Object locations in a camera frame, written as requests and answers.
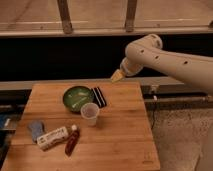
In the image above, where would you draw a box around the metal frame leg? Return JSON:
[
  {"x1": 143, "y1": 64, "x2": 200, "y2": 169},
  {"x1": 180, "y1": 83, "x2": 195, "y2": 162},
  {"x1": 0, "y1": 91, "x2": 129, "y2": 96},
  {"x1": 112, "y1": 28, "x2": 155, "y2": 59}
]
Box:
[
  {"x1": 124, "y1": 0, "x2": 137, "y2": 32},
  {"x1": 57, "y1": 0, "x2": 73, "y2": 34}
]

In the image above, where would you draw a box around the white rectangular box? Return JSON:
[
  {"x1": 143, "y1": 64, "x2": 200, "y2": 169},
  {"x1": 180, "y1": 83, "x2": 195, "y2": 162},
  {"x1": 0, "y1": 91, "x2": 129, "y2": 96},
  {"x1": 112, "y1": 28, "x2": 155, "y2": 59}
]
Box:
[{"x1": 37, "y1": 126, "x2": 69, "y2": 151}]

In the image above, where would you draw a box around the left metal frame leg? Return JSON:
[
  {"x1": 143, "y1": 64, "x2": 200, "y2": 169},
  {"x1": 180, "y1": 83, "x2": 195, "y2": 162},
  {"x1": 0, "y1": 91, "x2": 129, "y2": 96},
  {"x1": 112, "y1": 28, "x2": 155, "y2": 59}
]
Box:
[{"x1": 57, "y1": 0, "x2": 73, "y2": 34}]

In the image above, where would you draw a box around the black striped eraser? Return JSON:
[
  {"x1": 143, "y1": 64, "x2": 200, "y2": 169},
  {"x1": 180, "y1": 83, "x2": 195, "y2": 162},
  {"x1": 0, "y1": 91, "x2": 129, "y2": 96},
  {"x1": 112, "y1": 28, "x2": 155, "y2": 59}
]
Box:
[{"x1": 92, "y1": 87, "x2": 107, "y2": 108}]

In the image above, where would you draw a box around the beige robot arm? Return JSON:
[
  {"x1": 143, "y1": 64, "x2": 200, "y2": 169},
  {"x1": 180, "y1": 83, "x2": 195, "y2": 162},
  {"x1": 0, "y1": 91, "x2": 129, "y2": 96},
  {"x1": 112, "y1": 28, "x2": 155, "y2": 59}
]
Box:
[{"x1": 111, "y1": 34, "x2": 213, "y2": 95}]

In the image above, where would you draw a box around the green ceramic bowl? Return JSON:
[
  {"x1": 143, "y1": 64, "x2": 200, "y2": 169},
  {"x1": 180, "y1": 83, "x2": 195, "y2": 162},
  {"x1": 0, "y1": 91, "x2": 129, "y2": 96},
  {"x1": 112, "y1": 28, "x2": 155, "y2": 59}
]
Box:
[{"x1": 63, "y1": 86, "x2": 94, "y2": 113}]

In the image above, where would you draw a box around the beige and yellow gripper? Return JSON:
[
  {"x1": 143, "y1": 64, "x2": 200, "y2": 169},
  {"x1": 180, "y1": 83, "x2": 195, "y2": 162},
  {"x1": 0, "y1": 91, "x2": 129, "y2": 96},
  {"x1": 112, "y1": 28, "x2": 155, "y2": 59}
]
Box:
[{"x1": 110, "y1": 57, "x2": 143, "y2": 83}]

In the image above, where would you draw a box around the right metal frame leg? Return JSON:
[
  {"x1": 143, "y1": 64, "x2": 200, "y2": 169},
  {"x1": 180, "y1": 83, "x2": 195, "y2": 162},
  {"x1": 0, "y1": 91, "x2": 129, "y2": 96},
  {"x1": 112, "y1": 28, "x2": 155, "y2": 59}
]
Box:
[{"x1": 124, "y1": 0, "x2": 137, "y2": 32}]

